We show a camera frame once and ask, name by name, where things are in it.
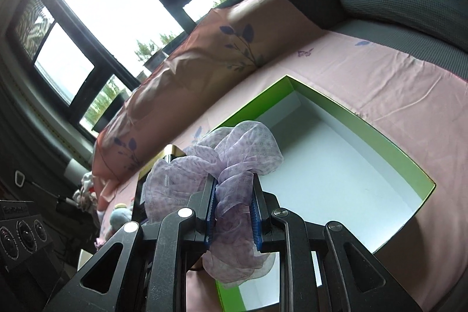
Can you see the long black planter box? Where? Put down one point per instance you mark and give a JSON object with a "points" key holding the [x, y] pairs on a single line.
{"points": [[114, 107]]}

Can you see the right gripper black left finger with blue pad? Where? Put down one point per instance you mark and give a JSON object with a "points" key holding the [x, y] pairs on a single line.
{"points": [[143, 267]]}

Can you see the white cylindrical bin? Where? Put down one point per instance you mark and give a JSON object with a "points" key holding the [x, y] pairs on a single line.
{"points": [[74, 171]]}

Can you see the pink floral bed sheet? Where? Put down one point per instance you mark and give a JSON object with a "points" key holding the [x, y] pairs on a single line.
{"points": [[418, 105]]}

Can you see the teal plush elephant toy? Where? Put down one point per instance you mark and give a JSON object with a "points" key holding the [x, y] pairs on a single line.
{"points": [[120, 215]]}

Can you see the black and gold box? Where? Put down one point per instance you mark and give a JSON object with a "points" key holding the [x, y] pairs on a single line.
{"points": [[173, 179]]}

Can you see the pink floral pillow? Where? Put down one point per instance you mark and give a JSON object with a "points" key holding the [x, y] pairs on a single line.
{"points": [[225, 48]]}

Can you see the lilac mesh scrunchie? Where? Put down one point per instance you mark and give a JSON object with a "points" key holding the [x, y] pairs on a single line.
{"points": [[235, 155]]}

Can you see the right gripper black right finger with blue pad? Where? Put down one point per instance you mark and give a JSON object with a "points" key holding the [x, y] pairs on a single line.
{"points": [[322, 267]]}

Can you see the green open storage box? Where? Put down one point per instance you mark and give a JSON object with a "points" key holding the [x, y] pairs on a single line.
{"points": [[336, 167]]}

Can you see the pile of white clothes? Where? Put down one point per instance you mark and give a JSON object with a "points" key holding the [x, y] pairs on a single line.
{"points": [[86, 196]]}

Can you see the small potted plant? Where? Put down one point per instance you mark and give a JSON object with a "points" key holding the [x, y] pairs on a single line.
{"points": [[151, 55]]}

